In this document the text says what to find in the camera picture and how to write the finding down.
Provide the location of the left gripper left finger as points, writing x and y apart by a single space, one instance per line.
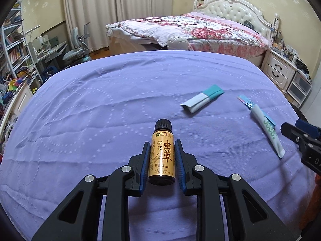
77 216

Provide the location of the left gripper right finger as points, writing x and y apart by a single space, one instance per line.
228 208

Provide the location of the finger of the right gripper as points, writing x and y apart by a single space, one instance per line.
308 147
311 130

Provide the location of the white green tube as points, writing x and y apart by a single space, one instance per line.
269 130

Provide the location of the blue sachet packet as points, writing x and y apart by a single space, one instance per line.
250 104

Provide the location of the amber medicine bottle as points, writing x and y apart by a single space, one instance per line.
161 170

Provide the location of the teal white small box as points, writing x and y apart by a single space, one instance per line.
200 100

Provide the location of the clear plastic drawer unit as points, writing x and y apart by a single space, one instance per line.
298 89

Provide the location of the white nightstand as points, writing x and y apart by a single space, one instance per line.
278 69

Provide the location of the purple bedspread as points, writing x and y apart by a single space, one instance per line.
91 118

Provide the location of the white tufted headboard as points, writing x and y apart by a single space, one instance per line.
240 11

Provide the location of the floral quilt bed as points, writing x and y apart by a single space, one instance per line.
193 32

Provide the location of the study desk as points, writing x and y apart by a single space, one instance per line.
47 58

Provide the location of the grey desk chair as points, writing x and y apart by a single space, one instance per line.
80 53

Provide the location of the white bookshelf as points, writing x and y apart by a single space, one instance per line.
16 60

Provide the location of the beige curtains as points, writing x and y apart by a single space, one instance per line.
99 13

